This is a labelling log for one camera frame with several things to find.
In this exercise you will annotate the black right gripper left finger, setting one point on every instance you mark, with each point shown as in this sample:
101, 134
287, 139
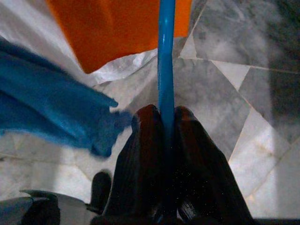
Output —
140, 168

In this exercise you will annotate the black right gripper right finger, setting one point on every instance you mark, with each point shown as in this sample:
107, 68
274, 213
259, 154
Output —
201, 178

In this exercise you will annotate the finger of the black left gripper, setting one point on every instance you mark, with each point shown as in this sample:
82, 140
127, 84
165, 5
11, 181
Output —
101, 189

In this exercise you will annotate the blue plastic hanger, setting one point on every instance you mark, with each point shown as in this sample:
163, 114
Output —
166, 70

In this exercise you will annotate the blue towel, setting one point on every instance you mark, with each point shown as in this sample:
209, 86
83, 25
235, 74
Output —
47, 98

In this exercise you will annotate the orange shirt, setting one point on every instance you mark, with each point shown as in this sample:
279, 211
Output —
105, 30

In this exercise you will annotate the white shirt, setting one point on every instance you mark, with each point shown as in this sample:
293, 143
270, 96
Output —
23, 23

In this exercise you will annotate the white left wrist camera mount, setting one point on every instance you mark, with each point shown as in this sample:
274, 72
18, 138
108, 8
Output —
70, 208

